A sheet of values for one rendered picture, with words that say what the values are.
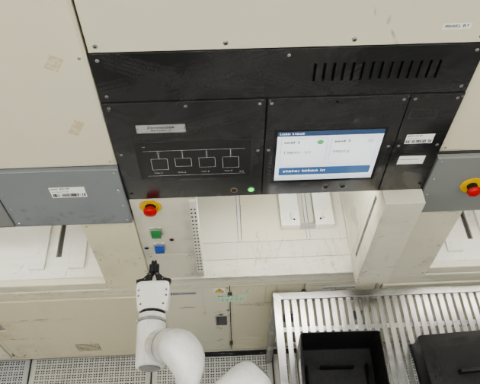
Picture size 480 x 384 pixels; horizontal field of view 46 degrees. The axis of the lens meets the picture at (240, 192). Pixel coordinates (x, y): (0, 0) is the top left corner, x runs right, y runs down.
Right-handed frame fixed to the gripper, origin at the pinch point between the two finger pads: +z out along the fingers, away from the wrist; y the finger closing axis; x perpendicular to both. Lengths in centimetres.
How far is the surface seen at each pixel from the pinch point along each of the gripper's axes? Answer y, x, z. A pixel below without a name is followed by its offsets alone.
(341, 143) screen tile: 54, 43, 12
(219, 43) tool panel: 23, 77, 13
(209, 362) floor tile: 12, -120, 10
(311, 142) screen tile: 46, 44, 12
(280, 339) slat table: 42, -44, -8
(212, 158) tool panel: 19.7, 38.2, 12.5
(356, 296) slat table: 72, -44, 8
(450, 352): 99, -34, -19
